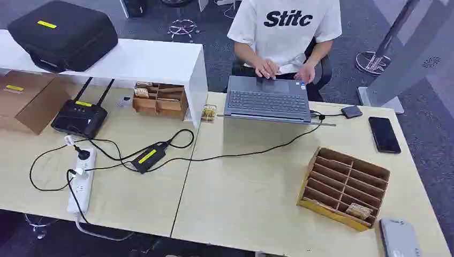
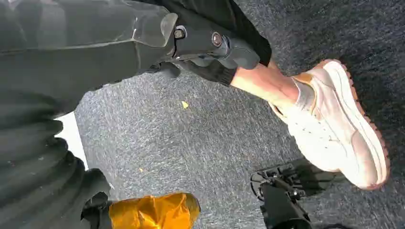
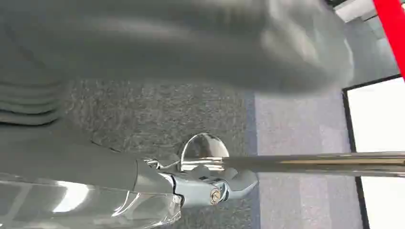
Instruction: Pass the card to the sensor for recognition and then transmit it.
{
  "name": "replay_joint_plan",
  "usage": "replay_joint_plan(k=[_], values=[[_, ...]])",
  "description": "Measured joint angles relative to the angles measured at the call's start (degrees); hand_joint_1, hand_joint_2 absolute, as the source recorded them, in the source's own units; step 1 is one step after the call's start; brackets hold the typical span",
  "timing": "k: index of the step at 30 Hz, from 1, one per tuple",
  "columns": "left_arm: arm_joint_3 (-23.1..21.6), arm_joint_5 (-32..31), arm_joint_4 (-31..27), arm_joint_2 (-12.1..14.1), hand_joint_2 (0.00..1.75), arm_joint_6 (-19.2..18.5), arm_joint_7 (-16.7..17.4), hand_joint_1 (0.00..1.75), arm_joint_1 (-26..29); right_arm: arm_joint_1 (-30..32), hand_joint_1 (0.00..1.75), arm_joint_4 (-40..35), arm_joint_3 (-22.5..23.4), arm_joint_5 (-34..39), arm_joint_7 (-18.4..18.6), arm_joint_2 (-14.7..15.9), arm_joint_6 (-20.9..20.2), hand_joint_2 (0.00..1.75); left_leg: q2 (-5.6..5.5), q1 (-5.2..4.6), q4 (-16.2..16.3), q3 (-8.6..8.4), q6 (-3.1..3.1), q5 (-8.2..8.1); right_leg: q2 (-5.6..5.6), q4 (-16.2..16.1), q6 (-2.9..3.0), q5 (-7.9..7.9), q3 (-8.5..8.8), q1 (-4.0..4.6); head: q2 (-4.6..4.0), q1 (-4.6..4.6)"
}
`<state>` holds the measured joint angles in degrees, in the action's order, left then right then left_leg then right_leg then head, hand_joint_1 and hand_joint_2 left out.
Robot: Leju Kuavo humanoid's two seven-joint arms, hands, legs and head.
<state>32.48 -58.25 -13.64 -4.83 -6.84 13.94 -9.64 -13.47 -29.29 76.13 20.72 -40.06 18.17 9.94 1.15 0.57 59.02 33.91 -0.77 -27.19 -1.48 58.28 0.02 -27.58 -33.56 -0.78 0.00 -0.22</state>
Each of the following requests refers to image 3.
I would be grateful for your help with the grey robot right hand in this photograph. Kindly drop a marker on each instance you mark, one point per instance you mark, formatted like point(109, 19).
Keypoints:
point(189, 47)

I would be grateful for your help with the red barrier belt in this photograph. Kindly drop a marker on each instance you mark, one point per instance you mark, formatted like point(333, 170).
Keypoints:
point(392, 28)

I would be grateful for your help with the chrome stanchion post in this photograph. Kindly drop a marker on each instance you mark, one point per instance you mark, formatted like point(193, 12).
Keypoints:
point(316, 162)

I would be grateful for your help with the white board with black frame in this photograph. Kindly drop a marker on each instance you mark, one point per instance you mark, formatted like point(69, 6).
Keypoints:
point(379, 126)

